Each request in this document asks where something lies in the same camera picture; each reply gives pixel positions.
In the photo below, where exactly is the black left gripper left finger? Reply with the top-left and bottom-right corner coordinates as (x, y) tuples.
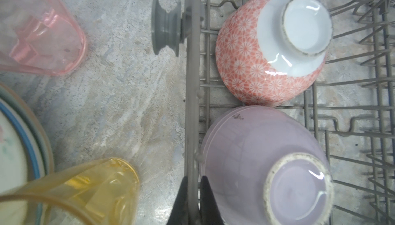
(167, 176), (188, 225)

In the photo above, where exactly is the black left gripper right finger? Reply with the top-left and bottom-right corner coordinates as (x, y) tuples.
(200, 176), (224, 225)

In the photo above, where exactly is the lilac ceramic bowl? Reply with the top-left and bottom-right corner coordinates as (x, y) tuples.
(200, 106), (334, 225)

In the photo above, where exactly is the amber glass tumbler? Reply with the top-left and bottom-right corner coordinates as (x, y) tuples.
(1, 158), (140, 225)

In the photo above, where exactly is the watermelon plate blue rim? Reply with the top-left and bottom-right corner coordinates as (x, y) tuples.
(1, 99), (50, 225)

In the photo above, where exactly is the cream flamingo plate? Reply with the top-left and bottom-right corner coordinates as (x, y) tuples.
(0, 113), (30, 225)

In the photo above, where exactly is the pink patterned bowl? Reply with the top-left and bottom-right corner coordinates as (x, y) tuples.
(215, 0), (333, 107)

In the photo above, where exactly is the pink glass tumbler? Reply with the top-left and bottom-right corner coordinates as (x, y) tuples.
(1, 0), (87, 75)

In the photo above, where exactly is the mint green plate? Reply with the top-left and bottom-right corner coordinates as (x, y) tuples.
(1, 83), (55, 174)

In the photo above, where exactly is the grey wire dish rack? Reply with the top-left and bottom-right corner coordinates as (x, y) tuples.
(150, 0), (395, 225)

